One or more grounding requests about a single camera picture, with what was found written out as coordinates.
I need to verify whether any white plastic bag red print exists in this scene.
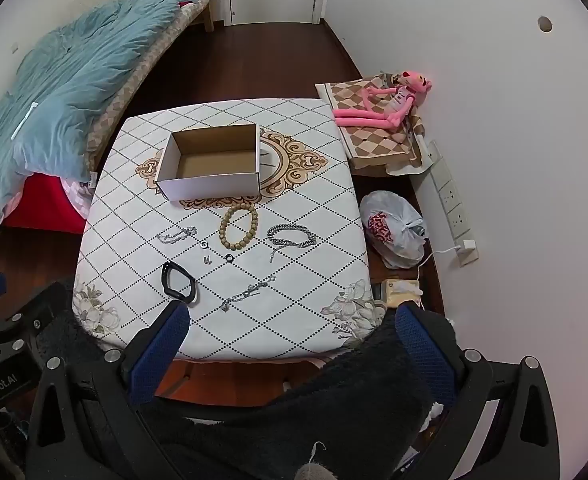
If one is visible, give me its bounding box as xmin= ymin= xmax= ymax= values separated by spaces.
xmin=358 ymin=189 xmax=428 ymax=270

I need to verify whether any black fitness band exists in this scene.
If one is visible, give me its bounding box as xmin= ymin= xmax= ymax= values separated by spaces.
xmin=161 ymin=261 xmax=199 ymax=305

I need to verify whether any diamond-pattern tablecloth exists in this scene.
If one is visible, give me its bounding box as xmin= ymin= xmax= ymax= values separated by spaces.
xmin=71 ymin=97 xmax=388 ymax=364

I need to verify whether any light blue blanket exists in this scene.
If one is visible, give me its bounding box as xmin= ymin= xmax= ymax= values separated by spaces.
xmin=0 ymin=0 xmax=215 ymax=231

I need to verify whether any red bed skirt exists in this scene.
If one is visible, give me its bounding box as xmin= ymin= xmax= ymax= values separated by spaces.
xmin=1 ymin=170 xmax=88 ymax=235

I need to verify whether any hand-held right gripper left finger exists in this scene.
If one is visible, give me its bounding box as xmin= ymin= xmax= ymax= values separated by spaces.
xmin=25 ymin=302 xmax=192 ymax=480

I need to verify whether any thin silver chain bracelet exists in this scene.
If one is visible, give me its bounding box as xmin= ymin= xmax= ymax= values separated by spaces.
xmin=156 ymin=226 xmax=198 ymax=246

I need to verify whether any thick silver chain bracelet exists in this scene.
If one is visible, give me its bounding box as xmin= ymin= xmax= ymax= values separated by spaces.
xmin=266 ymin=223 xmax=318 ymax=265

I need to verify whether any pink plush toy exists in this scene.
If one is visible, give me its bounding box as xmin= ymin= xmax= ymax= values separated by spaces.
xmin=331 ymin=69 xmax=434 ymax=134

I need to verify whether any silver charm bracelet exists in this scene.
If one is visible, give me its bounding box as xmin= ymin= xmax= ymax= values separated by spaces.
xmin=221 ymin=274 xmax=278 ymax=311

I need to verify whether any black fleece garment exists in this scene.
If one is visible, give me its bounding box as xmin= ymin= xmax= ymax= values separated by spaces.
xmin=36 ymin=307 xmax=463 ymax=480

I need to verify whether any wooden bead bracelet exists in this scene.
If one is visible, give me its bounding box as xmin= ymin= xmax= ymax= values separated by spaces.
xmin=218 ymin=204 xmax=259 ymax=251

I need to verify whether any brown checkered cushion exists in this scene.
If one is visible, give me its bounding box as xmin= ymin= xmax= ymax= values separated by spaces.
xmin=315 ymin=74 xmax=428 ymax=176

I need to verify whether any tissue box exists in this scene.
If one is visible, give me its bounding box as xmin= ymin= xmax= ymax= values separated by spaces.
xmin=381 ymin=279 xmax=425 ymax=307

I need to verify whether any white cardboard box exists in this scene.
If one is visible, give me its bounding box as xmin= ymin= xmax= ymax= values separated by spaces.
xmin=155 ymin=123 xmax=263 ymax=204

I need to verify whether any white power strip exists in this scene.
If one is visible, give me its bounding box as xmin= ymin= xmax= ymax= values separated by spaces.
xmin=421 ymin=139 xmax=475 ymax=241

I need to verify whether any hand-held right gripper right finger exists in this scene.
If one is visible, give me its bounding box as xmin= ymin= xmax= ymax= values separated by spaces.
xmin=394 ymin=302 xmax=561 ymax=480

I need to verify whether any white charging cable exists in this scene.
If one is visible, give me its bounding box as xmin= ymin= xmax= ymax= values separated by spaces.
xmin=416 ymin=247 xmax=460 ymax=311

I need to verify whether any white charger plug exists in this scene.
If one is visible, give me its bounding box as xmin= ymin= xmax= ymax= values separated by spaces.
xmin=454 ymin=240 xmax=479 ymax=267

